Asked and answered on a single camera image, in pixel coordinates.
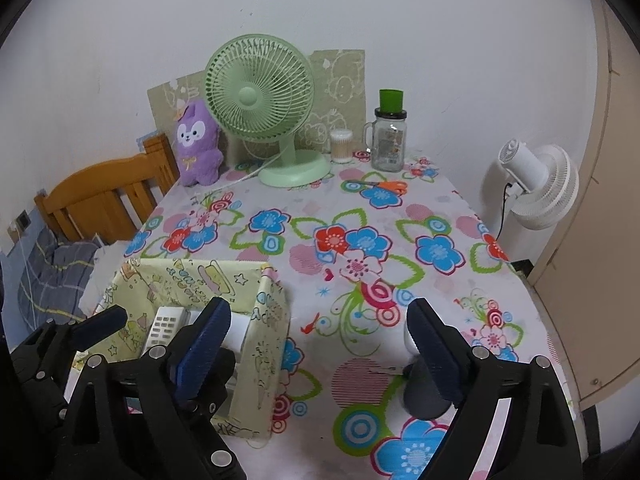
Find glass mason jar mug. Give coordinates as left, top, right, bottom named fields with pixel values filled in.
left=362, top=107, right=407, bottom=172

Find purple plush toy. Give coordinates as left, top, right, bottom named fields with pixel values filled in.
left=176, top=99, right=224, bottom=186

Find beige door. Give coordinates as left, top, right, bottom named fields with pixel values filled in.
left=529, top=0, right=639, bottom=410

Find white rounded earbuds case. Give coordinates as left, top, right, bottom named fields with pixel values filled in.
left=404, top=323, right=420, bottom=356

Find floral tablecloth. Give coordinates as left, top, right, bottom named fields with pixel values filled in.
left=81, top=152, right=582, bottom=480

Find white standing fan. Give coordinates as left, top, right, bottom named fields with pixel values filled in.
left=497, top=139, right=579, bottom=237

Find green desk fan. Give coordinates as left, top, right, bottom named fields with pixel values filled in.
left=204, top=34, right=331, bottom=188

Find wooden chair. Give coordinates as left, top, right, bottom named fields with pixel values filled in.
left=34, top=133, right=179, bottom=243

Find white charger block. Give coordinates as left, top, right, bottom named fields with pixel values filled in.
left=222, top=312, right=250, bottom=354

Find orange handled scissors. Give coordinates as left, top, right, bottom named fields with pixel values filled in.
left=348, top=180, right=408, bottom=196

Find white fan power cord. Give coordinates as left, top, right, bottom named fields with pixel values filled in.
left=196, top=148, right=286, bottom=194

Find cotton swab container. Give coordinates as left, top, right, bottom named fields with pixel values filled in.
left=330, top=129, right=354, bottom=164

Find yellow cartoon storage box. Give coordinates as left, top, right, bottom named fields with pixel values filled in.
left=70, top=258, right=291, bottom=439

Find plaid blue bedding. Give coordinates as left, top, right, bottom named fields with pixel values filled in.
left=1, top=218, right=103, bottom=349

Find green cup on jar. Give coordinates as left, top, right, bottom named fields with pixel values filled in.
left=378, top=89, right=404, bottom=114

